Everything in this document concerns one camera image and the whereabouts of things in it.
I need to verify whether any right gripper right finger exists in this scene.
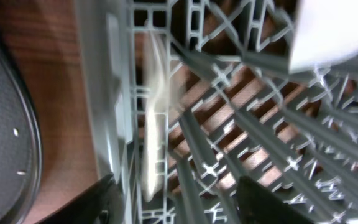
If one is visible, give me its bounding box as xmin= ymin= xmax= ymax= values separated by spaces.
xmin=236 ymin=176 xmax=313 ymax=224

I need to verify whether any grey dishwasher rack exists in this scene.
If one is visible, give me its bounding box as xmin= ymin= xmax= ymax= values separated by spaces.
xmin=74 ymin=0 xmax=358 ymax=223

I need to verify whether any small white bowl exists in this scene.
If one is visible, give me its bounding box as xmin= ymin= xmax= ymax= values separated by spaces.
xmin=288 ymin=0 xmax=358 ymax=73

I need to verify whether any white plastic fork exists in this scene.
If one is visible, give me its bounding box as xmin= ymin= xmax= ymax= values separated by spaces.
xmin=140 ymin=32 xmax=169 ymax=202

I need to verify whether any round black tray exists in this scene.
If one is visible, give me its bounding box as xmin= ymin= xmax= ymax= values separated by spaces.
xmin=0 ymin=43 xmax=42 ymax=223

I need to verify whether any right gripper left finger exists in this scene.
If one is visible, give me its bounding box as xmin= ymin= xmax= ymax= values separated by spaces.
xmin=39 ymin=173 xmax=125 ymax=224

